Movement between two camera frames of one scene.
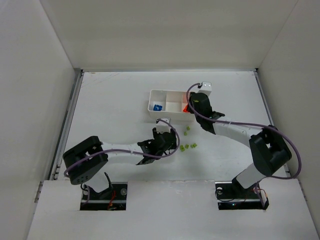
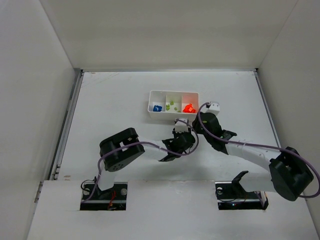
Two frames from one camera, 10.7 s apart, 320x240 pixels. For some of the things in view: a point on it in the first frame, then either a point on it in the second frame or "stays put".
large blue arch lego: [157, 107] stays put
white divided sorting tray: [173, 103] stays put
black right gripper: [195, 99] → [203, 118]
